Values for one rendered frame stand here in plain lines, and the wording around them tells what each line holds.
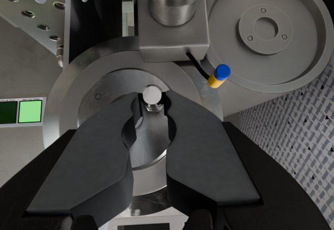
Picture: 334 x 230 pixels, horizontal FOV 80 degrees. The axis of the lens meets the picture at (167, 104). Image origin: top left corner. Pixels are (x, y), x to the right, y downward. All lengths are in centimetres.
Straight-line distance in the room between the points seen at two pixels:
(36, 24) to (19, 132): 26
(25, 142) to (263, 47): 54
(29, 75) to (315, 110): 229
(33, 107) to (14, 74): 183
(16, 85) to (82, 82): 220
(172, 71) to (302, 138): 17
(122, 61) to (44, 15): 31
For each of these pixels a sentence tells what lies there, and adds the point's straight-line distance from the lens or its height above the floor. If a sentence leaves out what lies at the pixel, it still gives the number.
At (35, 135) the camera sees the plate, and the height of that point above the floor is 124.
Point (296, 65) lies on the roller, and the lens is 21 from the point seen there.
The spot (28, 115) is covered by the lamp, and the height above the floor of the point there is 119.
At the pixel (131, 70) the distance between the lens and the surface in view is 15.
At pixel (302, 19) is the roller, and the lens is 24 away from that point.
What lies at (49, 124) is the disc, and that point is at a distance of 19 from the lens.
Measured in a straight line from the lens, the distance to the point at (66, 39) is 21.
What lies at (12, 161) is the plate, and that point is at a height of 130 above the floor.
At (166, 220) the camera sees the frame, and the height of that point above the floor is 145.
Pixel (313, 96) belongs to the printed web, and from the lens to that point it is 25.
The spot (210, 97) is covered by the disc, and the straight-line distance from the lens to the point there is 17.
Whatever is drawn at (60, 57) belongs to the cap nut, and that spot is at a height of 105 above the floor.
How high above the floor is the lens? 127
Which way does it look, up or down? 10 degrees down
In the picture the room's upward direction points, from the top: 177 degrees clockwise
